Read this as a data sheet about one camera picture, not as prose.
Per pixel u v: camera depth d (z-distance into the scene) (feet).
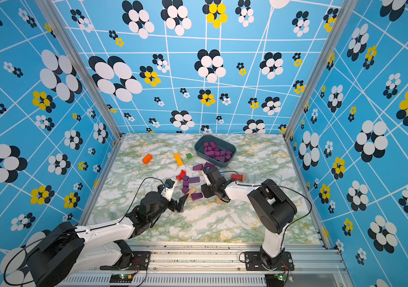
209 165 3.46
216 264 2.41
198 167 3.42
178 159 3.54
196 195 3.11
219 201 2.80
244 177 3.16
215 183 2.42
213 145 3.67
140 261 2.38
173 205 2.44
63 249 1.38
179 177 3.21
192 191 3.07
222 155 3.54
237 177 3.25
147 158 3.53
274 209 1.56
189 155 3.55
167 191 2.33
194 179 3.27
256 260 2.41
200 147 3.66
